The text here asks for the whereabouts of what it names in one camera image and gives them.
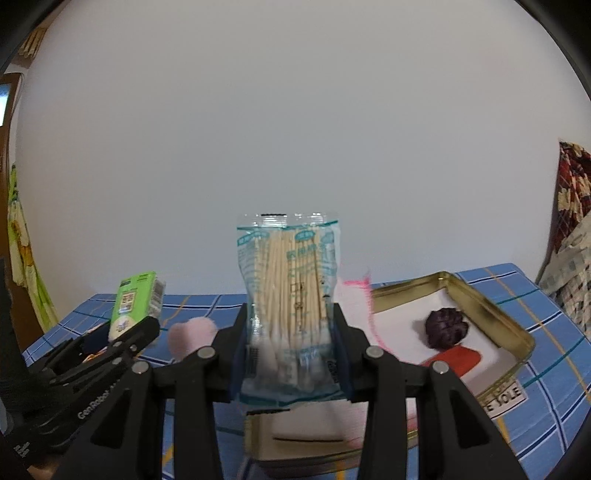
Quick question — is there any orange red cloth strip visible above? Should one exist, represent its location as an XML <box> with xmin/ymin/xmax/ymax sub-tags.
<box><xmin>421</xmin><ymin>345</ymin><xmax>482</xmax><ymax>377</ymax></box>

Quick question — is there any dark purple scrunchie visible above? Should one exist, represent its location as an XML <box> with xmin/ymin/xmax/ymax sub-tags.
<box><xmin>425</xmin><ymin>308</ymin><xmax>470</xmax><ymax>350</ymax></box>

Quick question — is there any pink fluffy plush ball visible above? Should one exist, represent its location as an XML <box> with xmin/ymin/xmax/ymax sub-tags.
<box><xmin>167</xmin><ymin>317</ymin><xmax>217</xmax><ymax>361</ymax></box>

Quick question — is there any green tissue pack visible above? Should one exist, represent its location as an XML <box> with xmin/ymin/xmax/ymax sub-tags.
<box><xmin>108</xmin><ymin>271</ymin><xmax>165</xmax><ymax>342</ymax></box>

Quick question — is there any white sponge block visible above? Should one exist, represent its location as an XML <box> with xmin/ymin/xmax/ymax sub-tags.
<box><xmin>245</xmin><ymin>399</ymin><xmax>368</xmax><ymax>461</ymax></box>

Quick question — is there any white pink-edged gauze cloth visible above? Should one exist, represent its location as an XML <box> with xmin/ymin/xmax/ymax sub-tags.
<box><xmin>332</xmin><ymin>277</ymin><xmax>394</xmax><ymax>449</ymax></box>

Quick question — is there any cotton swab bag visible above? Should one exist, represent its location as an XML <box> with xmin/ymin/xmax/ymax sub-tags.
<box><xmin>236</xmin><ymin>212</ymin><xmax>341</xmax><ymax>410</ymax></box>

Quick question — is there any gold metal tin box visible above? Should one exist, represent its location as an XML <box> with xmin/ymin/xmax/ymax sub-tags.
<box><xmin>245</xmin><ymin>272</ymin><xmax>535</xmax><ymax>476</ymax></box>

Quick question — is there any blue plaid tablecloth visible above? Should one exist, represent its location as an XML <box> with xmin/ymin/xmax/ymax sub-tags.
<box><xmin>23</xmin><ymin>263</ymin><xmax>590</xmax><ymax>479</ymax></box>

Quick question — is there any green yellow hanging cloth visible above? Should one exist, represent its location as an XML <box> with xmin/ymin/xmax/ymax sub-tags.
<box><xmin>7</xmin><ymin>164</ymin><xmax>59</xmax><ymax>333</ymax></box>

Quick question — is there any checkered beige fabric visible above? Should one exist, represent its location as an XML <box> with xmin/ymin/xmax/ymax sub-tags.
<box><xmin>538</xmin><ymin>214</ymin><xmax>591</xmax><ymax>339</ymax></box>

